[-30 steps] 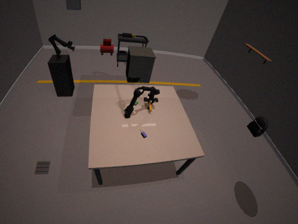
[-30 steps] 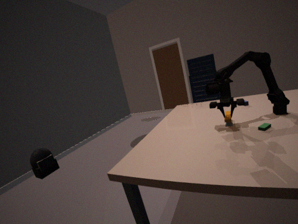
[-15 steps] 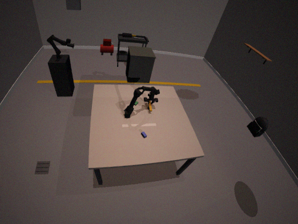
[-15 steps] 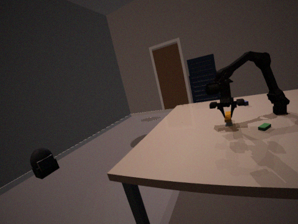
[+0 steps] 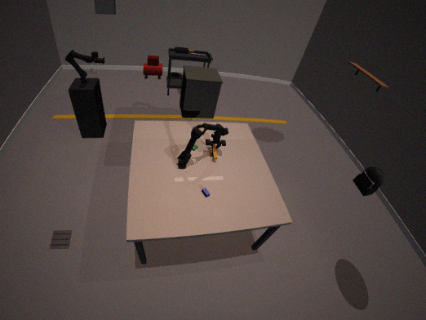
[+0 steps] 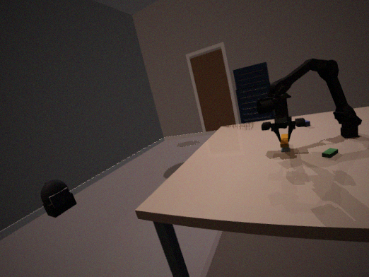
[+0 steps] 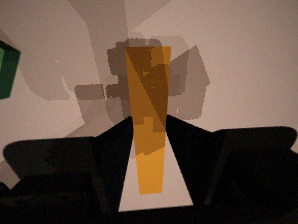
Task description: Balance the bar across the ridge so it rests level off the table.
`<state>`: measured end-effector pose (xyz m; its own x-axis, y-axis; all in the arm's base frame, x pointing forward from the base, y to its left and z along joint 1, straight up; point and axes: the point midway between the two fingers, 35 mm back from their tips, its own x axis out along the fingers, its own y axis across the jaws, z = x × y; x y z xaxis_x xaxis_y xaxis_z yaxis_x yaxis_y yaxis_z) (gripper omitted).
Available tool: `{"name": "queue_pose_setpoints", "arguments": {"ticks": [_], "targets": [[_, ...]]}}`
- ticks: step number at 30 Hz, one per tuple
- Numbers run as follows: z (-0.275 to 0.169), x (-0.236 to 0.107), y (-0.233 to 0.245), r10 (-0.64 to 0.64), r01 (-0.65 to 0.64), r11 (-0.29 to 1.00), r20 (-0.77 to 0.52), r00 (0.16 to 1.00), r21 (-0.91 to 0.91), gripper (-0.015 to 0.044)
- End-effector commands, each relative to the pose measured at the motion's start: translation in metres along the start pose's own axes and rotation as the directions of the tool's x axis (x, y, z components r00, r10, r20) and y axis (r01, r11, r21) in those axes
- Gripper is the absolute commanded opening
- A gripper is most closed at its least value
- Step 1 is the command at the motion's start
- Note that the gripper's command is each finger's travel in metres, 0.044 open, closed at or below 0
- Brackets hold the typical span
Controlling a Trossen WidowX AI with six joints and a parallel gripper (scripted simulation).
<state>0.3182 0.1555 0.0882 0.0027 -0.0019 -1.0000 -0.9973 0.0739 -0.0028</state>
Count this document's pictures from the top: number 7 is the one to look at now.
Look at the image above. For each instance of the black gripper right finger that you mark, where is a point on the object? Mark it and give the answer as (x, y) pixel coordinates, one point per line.
(201, 154)

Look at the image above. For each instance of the green rectangular block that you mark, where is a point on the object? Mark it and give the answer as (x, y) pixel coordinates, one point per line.
(9, 59)

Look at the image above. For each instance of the orange bar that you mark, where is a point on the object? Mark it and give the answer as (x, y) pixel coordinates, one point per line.
(148, 71)

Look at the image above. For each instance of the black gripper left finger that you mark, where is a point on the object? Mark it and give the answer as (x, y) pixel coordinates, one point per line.
(104, 157)

